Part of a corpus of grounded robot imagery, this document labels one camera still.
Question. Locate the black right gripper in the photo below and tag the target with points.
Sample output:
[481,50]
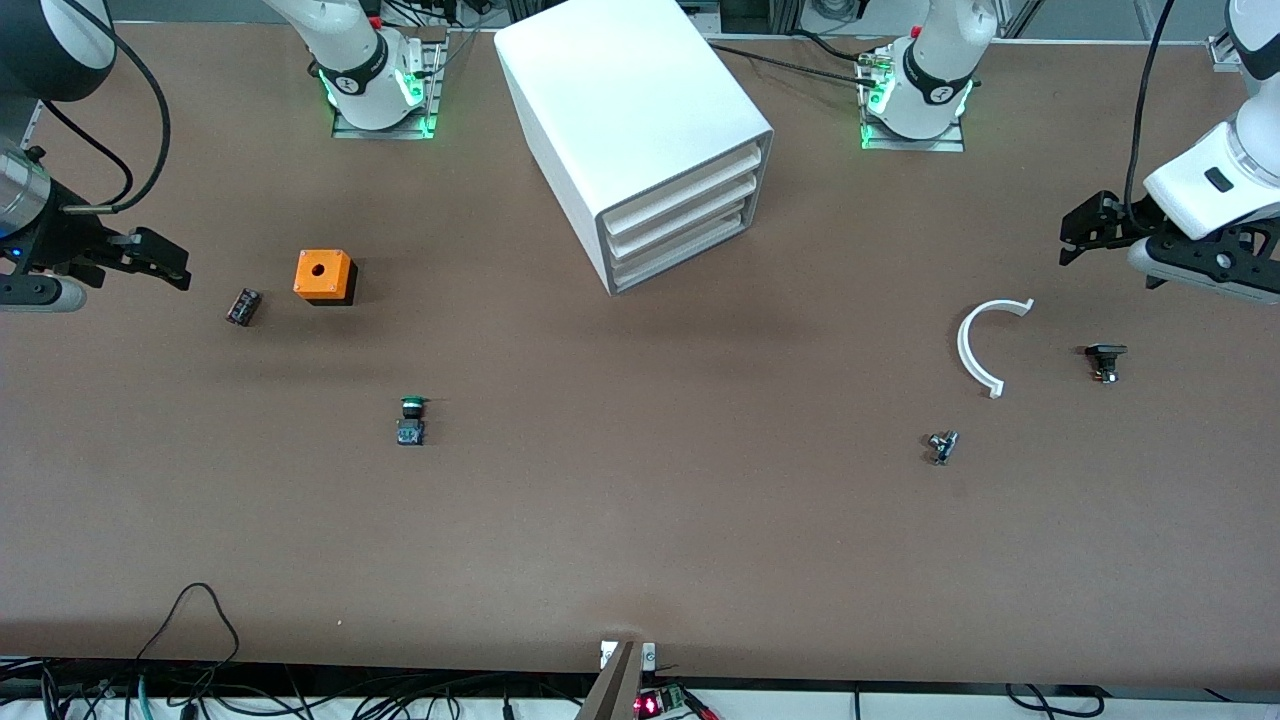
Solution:
[62,238]

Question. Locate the white mounting bracket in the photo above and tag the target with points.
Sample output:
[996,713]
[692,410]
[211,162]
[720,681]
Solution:
[648,656]

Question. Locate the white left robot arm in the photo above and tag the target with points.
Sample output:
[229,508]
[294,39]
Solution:
[935,90]

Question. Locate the orange box with hole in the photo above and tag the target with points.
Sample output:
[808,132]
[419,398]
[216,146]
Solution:
[320,272]

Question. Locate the circuit board with red light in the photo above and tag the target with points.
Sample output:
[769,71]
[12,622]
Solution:
[650,705]

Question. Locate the green push button switch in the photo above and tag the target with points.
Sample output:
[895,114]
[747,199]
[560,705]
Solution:
[410,432]

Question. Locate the black cylindrical capacitor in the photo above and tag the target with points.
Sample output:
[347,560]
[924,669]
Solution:
[243,307]

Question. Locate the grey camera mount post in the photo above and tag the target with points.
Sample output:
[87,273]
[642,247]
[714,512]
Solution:
[612,695]

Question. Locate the black push button switch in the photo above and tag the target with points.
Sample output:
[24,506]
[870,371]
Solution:
[1105,352]

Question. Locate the aluminium arm base plate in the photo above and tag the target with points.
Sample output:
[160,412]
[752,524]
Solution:
[350,130]
[950,146]

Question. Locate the aluminium frame profile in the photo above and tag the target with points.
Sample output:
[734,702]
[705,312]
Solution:
[1225,52]
[33,120]

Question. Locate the white curved plastic arc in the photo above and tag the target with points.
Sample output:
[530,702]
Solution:
[962,345]

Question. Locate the small metal toggle switch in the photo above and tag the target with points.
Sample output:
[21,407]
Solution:
[942,445]

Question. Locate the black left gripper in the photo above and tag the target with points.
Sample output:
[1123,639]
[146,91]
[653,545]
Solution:
[1122,221]

